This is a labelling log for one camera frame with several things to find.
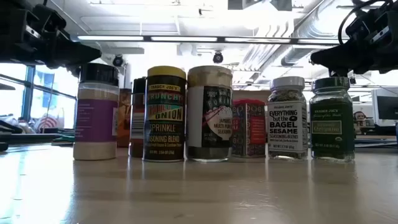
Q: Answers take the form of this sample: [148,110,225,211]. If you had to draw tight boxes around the orange seasoning packet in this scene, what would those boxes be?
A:
[116,88,133,148]

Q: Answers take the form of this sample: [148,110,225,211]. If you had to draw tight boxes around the bagel seasoning jar white lid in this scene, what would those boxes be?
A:
[267,76,308,161]

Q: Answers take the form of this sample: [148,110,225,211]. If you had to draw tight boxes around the oregano jar green lid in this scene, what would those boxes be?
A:
[310,77,356,162]

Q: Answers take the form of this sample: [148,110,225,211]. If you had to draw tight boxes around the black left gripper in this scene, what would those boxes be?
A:
[0,0,102,77]

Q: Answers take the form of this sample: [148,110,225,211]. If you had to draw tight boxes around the teal cloth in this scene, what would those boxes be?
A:
[51,133,75,146]

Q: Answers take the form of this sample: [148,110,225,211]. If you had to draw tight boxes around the orange spice jar black lid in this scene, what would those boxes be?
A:
[129,77,147,158]

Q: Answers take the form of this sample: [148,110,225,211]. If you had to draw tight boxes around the silver ceiling duct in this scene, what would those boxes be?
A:
[281,46,315,67]

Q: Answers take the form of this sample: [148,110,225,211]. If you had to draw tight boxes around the chili onion jar yellow lid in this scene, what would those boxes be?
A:
[142,65,187,163]

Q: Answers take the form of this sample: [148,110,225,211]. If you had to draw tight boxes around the furikake jar tan lid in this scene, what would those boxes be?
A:
[185,65,234,162]

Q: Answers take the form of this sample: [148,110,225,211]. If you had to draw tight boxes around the ceiling light bar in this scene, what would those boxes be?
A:
[150,36,218,42]
[224,37,292,43]
[297,39,340,44]
[77,35,144,42]

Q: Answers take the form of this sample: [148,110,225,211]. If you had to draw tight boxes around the black looped gripper cable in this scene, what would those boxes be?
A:
[337,0,389,45]

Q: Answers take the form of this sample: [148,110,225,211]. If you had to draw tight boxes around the window with dark frame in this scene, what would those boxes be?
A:
[0,63,78,130]

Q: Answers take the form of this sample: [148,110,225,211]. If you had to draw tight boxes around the red spice tin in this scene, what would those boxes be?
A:
[231,98,267,159]

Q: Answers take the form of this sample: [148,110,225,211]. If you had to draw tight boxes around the purple label spice jar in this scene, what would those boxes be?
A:
[73,63,121,161]

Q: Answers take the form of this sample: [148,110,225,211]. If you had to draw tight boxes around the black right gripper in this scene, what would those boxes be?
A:
[310,0,398,77]

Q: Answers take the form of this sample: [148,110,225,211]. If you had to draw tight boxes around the white bag red rings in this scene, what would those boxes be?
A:
[34,113,66,133]

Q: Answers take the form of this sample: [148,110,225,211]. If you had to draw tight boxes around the dark computer monitor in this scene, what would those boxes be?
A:
[376,95,398,121]

